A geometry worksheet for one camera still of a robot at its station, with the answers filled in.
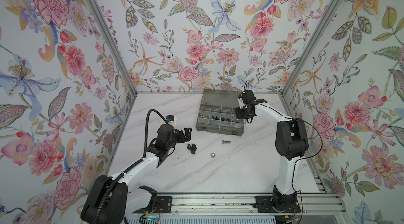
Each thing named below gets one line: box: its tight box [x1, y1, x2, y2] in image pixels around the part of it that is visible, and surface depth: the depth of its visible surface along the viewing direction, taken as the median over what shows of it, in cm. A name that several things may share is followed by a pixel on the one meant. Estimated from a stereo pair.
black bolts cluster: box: [186, 143, 197, 155], surface depth 94 cm
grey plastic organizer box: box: [195, 88, 246, 137], surface depth 106 cm
